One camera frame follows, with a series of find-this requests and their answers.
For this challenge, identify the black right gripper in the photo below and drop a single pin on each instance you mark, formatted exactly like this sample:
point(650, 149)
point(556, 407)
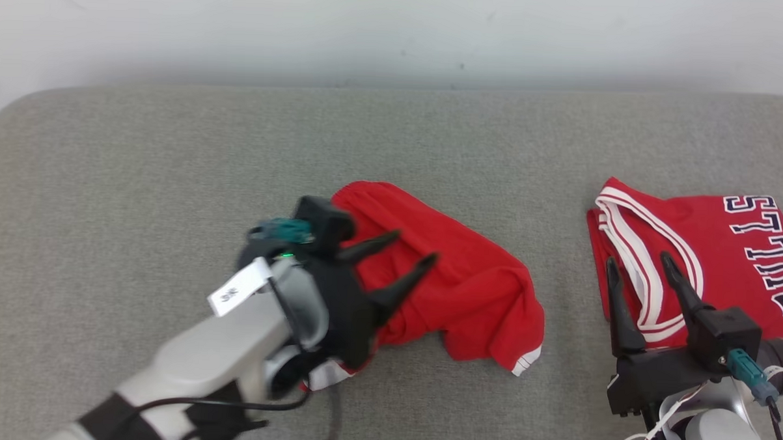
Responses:
point(653, 382)

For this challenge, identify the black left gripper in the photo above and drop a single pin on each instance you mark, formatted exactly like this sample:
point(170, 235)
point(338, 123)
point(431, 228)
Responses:
point(349, 316)

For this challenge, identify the red Bulls basketball jersey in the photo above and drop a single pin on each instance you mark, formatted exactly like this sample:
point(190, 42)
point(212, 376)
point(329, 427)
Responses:
point(722, 257)

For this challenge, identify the red shorts white trim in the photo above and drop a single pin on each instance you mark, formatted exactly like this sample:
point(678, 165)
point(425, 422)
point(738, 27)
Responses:
point(467, 294)

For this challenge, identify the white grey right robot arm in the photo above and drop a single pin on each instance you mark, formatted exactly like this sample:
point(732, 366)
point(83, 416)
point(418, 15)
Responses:
point(716, 433)

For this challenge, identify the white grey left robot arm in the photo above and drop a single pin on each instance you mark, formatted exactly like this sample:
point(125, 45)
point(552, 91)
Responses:
point(217, 357)

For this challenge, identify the white paper tag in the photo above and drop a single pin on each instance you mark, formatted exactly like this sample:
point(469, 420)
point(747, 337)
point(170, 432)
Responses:
point(239, 287)

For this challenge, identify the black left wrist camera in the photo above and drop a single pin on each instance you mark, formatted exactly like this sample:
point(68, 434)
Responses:
point(326, 224)

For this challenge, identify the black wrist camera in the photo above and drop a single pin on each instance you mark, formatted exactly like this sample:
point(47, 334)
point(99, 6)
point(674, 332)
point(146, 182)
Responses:
point(326, 224)
point(726, 339)

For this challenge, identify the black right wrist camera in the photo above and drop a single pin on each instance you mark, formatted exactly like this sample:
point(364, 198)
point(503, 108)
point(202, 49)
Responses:
point(726, 339)

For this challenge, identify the teal left camera connector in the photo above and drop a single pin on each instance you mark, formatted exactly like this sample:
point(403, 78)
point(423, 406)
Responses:
point(280, 230)

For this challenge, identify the teal camera connector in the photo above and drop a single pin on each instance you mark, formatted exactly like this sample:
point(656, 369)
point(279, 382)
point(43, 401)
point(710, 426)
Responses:
point(754, 379)
point(280, 230)

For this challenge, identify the teal right camera connector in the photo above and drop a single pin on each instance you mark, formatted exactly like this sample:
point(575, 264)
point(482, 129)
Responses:
point(754, 379)

